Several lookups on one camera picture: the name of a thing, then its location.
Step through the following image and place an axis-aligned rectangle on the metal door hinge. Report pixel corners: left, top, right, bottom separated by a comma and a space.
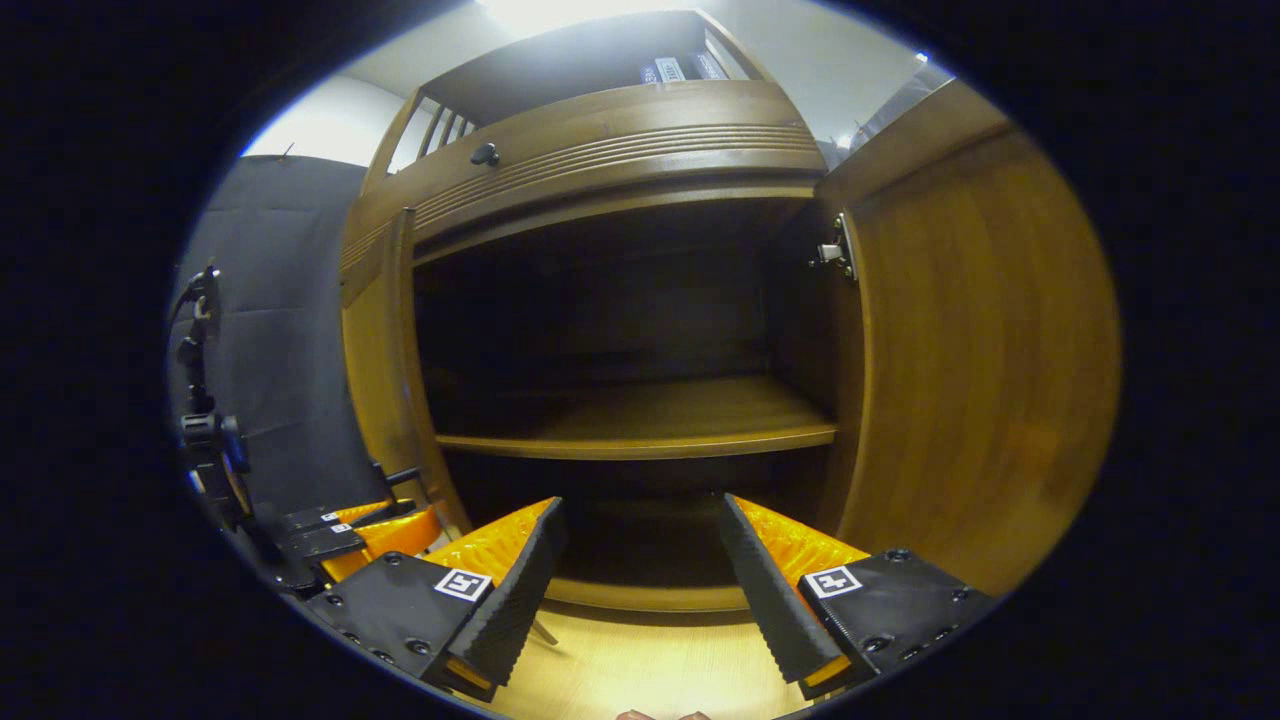
810, 212, 861, 284

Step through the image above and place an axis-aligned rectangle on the wooden cabinet door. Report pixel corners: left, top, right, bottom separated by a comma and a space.
815, 80, 1123, 599
340, 207, 471, 541

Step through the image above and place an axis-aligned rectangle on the wooden double-door shoe cabinet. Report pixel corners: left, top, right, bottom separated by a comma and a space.
338, 10, 1123, 613

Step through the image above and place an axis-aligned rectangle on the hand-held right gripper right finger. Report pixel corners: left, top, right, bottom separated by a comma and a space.
718, 493, 1001, 701

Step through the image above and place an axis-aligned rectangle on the wooden cabinet inner shelf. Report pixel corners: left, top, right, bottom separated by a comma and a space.
435, 377, 839, 461

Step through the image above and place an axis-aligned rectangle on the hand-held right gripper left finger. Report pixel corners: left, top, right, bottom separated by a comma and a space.
300, 497, 569, 704

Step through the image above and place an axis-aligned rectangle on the large ceiling light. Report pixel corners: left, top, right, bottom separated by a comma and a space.
480, 0, 701, 36

